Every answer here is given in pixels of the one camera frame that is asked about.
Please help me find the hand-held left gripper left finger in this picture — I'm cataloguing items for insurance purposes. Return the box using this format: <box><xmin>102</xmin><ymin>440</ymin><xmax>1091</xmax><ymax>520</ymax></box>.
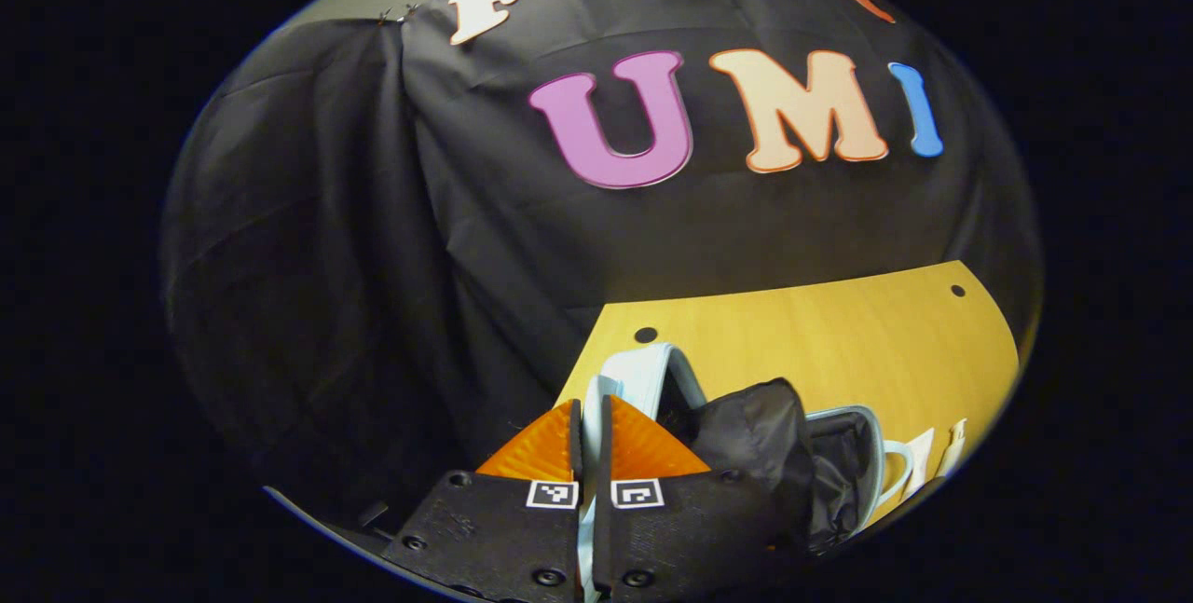
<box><xmin>380</xmin><ymin>398</ymin><xmax>585</xmax><ymax>603</ymax></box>

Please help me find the white pump bottle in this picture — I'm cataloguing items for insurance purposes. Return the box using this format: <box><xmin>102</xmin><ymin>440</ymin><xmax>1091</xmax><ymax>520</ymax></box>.
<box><xmin>937</xmin><ymin>417</ymin><xmax>970</xmax><ymax>481</ymax></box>

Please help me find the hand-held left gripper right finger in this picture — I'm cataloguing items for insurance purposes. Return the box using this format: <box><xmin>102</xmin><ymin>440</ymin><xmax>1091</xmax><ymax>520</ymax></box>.
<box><xmin>592</xmin><ymin>393</ymin><xmax>812</xmax><ymax>603</ymax></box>

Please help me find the white squeeze tube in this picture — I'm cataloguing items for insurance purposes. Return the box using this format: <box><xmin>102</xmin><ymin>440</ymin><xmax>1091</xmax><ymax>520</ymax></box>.
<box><xmin>897</xmin><ymin>426</ymin><xmax>938</xmax><ymax>503</ymax></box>

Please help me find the black backdrop cloth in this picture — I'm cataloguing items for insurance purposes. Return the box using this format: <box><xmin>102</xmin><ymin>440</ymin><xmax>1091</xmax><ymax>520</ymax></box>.
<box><xmin>160</xmin><ymin>0</ymin><xmax>1043</xmax><ymax>529</ymax></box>

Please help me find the light blue suitcase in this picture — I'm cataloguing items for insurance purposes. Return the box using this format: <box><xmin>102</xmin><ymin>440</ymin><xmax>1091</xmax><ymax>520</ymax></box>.
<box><xmin>573</xmin><ymin>342</ymin><xmax>919</xmax><ymax>603</ymax></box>

